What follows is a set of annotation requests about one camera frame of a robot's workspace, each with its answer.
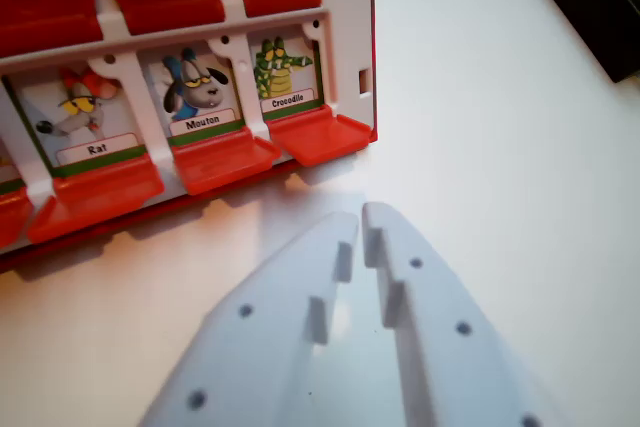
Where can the Mouton picture card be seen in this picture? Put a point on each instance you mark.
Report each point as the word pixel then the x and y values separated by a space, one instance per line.
pixel 200 92

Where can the red flap of Serpent window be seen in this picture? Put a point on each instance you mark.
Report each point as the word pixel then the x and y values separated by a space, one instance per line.
pixel 12 219

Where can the red flap of Rat window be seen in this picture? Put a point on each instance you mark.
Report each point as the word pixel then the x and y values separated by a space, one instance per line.
pixel 95 197

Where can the black box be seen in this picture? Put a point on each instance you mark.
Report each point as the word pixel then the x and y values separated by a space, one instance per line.
pixel 585 2

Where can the Rat picture card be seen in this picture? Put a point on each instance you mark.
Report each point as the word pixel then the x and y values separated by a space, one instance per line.
pixel 100 149

